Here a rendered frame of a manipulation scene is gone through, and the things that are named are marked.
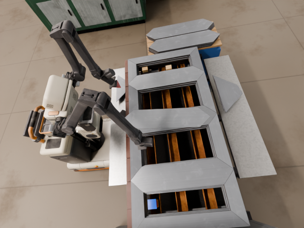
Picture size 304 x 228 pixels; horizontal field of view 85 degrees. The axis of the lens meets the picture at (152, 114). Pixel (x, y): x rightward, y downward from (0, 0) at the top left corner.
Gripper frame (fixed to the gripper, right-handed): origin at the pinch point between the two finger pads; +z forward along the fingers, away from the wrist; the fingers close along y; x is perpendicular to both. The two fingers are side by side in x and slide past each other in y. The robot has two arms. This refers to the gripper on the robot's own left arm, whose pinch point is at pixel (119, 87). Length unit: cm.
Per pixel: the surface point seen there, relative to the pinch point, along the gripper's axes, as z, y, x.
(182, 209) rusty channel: 47, -98, -23
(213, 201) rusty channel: 58, -94, -44
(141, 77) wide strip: 19.5, 18.2, -9.3
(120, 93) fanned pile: 20.4, 12.5, 20.9
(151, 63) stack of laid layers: 26.7, 36.9, -18.1
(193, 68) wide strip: 43, 19, -55
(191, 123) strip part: 38, -36, -46
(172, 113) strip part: 31, -26, -32
